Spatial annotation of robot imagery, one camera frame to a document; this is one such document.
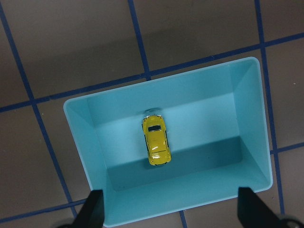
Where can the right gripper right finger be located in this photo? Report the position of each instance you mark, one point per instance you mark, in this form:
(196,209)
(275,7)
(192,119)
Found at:
(252,212)

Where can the teal plastic bin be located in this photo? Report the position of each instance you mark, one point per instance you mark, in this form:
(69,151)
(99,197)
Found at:
(216,127)

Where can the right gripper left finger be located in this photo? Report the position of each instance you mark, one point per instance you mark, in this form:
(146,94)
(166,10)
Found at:
(92,213)

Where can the yellow toy beetle car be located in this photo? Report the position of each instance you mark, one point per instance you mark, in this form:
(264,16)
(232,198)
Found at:
(154,130)

